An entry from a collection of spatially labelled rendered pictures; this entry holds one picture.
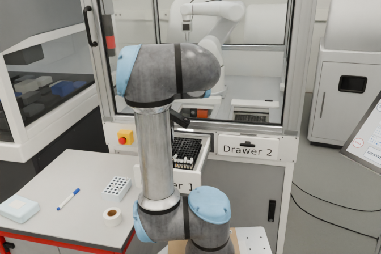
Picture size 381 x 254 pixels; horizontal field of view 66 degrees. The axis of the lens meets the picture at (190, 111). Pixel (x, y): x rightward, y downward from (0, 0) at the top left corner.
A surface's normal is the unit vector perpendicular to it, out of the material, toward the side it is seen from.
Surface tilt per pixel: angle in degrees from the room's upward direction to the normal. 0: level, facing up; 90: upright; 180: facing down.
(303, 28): 90
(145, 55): 40
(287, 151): 90
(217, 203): 8
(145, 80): 86
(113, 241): 0
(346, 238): 0
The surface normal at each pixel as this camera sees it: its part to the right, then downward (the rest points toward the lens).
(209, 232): 0.07, 0.44
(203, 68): 0.61, 0.16
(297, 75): -0.23, 0.41
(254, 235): -0.04, -0.91
